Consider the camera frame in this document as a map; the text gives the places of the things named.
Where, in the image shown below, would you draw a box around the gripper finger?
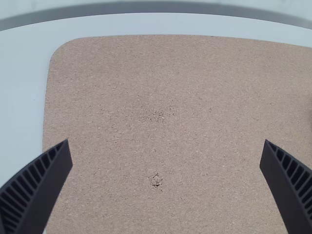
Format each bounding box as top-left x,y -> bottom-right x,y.
259,139 -> 312,234
0,138 -> 74,234

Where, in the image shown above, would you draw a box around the cork mat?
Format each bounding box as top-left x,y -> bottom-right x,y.
42,35 -> 312,234

